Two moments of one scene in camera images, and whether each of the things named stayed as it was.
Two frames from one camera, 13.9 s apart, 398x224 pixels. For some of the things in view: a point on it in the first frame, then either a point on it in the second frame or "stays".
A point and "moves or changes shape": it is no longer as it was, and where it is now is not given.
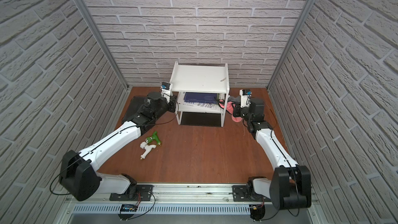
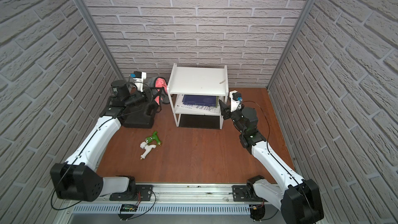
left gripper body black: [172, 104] -> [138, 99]
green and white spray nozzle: [147, 147] stays
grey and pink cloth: [231, 101] moves or changes shape
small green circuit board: [128, 208] stays
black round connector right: [257, 212] stays
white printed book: [203, 100] -> [181, 107]
